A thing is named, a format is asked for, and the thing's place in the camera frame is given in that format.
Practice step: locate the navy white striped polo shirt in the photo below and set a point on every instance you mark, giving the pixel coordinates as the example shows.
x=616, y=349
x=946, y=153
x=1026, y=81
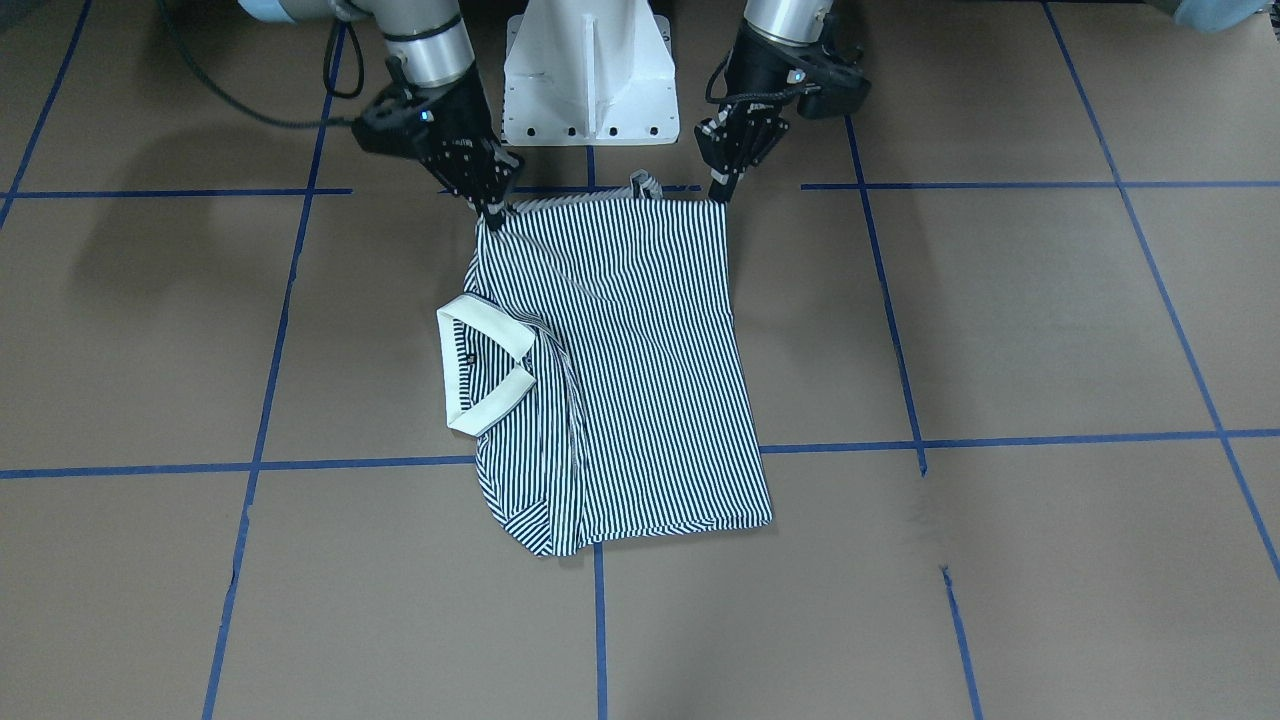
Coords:
x=592, y=356

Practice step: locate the white mounting post base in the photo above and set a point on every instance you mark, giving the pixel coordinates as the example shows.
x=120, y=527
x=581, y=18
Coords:
x=579, y=73

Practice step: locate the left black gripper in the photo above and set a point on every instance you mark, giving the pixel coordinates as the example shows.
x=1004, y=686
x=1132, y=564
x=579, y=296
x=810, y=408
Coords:
x=760, y=76

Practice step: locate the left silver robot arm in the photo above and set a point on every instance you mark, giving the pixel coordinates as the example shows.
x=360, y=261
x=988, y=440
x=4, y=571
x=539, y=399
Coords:
x=797, y=22

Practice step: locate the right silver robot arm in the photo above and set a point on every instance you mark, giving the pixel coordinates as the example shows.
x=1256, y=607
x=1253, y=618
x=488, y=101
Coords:
x=430, y=35

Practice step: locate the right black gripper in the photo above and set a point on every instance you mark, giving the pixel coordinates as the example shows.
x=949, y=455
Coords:
x=459, y=113

